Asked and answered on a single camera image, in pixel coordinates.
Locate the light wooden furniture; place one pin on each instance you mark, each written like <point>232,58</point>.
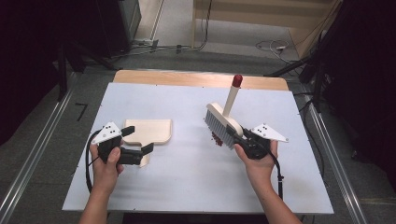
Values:
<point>249,18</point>

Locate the pile of red beans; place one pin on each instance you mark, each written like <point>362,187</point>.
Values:
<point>217,140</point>

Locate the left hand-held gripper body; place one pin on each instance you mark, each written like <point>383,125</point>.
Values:
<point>107,133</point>

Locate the white board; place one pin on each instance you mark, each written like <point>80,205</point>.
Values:
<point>186,186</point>

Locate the black metal stand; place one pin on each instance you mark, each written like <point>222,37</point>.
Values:
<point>62,71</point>
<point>317,81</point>

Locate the metal floor rail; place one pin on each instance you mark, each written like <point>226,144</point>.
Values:
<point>348,193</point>
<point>31,165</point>

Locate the black cabinet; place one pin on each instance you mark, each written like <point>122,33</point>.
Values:
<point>115,25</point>

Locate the cream plastic dustpan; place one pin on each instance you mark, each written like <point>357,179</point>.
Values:
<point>152,130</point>

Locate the person's left hand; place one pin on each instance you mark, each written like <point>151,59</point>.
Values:
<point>104,177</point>

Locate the cream brush with red tip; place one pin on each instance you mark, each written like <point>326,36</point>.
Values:
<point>219,113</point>

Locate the person's right hand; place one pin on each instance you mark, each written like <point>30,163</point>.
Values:
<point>260,169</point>

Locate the wooden table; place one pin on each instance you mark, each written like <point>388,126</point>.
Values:
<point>186,79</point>

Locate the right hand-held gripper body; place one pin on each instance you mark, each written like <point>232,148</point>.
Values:
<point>268,132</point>

